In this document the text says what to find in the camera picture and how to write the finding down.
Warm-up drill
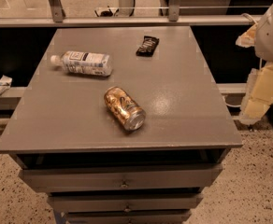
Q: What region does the orange soda can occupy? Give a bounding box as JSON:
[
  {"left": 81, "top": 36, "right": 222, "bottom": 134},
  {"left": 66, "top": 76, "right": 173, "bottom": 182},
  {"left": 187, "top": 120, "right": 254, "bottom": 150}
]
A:
[{"left": 104, "top": 87, "right": 146, "bottom": 132}]

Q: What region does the clear plastic water bottle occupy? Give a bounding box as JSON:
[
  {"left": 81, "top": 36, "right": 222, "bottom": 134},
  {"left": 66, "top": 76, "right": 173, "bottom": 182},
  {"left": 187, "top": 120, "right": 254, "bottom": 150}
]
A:
[{"left": 50, "top": 50, "right": 112, "bottom": 77}]

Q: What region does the grey drawer cabinet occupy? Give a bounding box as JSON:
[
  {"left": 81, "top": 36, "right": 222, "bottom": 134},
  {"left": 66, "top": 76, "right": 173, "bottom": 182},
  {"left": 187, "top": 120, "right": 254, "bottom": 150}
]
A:
[{"left": 0, "top": 26, "right": 241, "bottom": 224}]

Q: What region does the white cable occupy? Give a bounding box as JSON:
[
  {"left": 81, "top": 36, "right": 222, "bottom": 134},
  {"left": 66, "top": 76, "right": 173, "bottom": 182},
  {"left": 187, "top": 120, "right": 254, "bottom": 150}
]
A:
[{"left": 240, "top": 12, "right": 259, "bottom": 25}]

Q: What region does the grey metal railing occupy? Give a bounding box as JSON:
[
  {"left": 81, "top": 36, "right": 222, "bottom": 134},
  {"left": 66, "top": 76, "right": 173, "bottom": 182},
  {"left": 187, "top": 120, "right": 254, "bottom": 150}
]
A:
[{"left": 0, "top": 0, "right": 261, "bottom": 27}]

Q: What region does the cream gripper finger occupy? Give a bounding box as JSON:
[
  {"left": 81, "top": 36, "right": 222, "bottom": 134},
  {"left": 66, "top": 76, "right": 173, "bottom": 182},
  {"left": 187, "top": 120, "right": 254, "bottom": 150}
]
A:
[
  {"left": 239, "top": 62, "right": 273, "bottom": 125},
  {"left": 236, "top": 24, "right": 257, "bottom": 48}
]

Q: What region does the black snack bar wrapper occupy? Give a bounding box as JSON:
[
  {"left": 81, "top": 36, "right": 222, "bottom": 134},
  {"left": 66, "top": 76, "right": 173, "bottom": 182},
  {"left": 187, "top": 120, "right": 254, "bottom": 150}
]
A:
[{"left": 136, "top": 35, "right": 159, "bottom": 57}]

